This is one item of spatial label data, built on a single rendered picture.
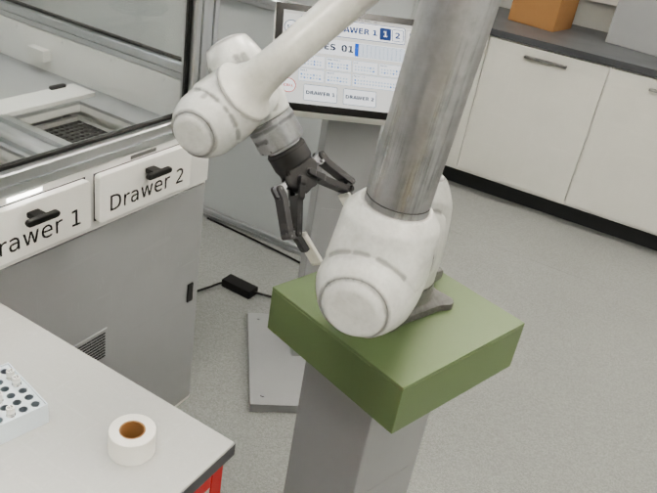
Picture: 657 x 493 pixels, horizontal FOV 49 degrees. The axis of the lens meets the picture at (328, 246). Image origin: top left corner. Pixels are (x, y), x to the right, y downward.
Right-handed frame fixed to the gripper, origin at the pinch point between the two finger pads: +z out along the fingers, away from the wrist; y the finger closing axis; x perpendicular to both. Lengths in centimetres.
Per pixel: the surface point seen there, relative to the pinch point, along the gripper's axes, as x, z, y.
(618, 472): -18, 133, -66
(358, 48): -40, -21, -71
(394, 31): -35, -19, -82
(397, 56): -34, -13, -78
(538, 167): -114, 98, -231
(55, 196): -38, -32, 26
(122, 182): -44, -26, 9
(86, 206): -43, -26, 20
